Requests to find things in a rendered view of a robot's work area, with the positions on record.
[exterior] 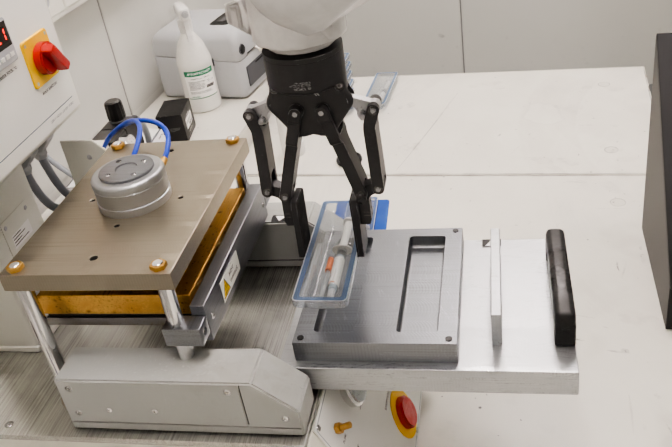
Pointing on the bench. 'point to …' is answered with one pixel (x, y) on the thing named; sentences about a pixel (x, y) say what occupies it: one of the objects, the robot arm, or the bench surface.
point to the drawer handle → (560, 288)
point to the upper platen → (92, 306)
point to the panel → (365, 420)
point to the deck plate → (29, 362)
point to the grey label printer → (228, 82)
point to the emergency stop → (406, 412)
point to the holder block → (393, 303)
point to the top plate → (130, 216)
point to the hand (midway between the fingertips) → (330, 225)
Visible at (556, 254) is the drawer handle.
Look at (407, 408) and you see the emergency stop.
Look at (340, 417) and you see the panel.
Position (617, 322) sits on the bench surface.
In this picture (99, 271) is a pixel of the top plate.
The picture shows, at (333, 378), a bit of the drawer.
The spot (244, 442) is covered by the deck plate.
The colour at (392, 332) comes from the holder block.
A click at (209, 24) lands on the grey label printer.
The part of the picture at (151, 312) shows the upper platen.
